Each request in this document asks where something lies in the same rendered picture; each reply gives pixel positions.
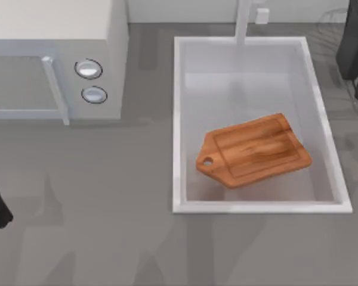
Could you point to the wooden cutting board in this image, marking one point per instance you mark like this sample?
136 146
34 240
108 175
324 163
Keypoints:
253 152

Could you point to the white sink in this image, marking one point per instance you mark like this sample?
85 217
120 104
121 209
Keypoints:
256 89

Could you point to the small microwave knob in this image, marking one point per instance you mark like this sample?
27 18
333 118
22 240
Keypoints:
94 94

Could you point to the large microwave knob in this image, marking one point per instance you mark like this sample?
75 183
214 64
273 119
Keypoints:
88 68

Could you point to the tall white tap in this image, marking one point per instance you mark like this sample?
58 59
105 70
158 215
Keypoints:
243 21

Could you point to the pale microwave oven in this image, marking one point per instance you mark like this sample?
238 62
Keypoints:
47 29

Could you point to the white wall socket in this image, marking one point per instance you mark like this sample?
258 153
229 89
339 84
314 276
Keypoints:
262 15

